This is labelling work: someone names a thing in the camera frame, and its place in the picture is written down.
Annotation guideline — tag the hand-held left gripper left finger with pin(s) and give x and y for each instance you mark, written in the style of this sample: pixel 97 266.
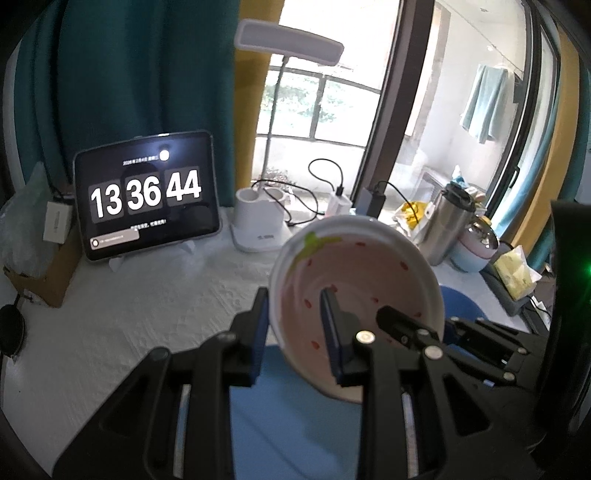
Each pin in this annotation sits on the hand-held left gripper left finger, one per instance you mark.
pixel 258 332

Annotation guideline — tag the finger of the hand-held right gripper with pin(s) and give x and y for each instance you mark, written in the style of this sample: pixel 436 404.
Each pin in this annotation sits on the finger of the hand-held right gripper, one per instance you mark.
pixel 401 325
pixel 489 334

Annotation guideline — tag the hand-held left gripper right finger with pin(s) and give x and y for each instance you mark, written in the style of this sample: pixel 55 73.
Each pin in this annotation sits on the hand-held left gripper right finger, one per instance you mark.
pixel 330 323

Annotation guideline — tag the strawberry print white bowl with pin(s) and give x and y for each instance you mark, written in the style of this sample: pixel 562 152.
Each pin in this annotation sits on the strawberry print white bowl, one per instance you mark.
pixel 369 258

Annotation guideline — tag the grey folded cloth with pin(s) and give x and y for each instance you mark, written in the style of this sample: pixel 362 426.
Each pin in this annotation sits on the grey folded cloth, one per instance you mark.
pixel 512 304

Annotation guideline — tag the yellow tissue pack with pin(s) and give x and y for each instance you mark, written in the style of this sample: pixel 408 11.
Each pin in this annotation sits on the yellow tissue pack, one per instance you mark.
pixel 512 274

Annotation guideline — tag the stainless steel tumbler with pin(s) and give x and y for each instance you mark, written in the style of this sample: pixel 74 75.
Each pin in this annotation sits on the stainless steel tumbler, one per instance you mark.
pixel 443 230

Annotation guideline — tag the white textured tablecloth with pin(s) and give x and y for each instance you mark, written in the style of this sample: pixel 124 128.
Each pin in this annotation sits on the white textured tablecloth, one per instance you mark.
pixel 161 295

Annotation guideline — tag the white desk lamp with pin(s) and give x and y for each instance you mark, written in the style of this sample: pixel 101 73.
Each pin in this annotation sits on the white desk lamp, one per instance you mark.
pixel 258 221

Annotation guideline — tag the white charger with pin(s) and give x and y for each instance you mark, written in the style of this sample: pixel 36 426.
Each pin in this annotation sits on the white charger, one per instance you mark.
pixel 339 205

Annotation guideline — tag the black power bank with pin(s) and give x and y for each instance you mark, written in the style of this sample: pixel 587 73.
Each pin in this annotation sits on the black power bank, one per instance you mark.
pixel 373 205

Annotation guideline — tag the blue plastic bag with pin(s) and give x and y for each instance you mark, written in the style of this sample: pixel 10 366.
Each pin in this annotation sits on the blue plastic bag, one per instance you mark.
pixel 457 174

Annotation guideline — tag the tablet with clock display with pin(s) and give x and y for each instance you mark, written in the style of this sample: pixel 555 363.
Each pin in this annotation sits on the tablet with clock display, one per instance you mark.
pixel 147 203

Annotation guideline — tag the cardboard box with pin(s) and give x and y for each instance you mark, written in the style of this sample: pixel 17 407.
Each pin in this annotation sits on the cardboard box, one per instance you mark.
pixel 51 281

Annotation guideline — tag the light blue hanging garment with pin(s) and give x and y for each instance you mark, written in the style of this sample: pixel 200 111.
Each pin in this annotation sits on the light blue hanging garment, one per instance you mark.
pixel 487 104

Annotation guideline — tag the balcony railing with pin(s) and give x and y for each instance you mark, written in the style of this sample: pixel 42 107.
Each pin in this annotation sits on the balcony railing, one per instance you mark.
pixel 318 106

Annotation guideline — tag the black round object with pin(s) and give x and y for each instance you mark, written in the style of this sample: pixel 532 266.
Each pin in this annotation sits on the black round object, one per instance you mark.
pixel 10 330

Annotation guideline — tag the clear plastic bag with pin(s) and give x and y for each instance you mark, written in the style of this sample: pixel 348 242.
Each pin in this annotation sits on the clear plastic bag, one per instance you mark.
pixel 23 230

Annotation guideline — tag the dark window frame post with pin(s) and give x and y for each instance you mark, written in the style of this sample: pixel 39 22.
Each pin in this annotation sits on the dark window frame post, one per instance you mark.
pixel 531 92
pixel 397 92

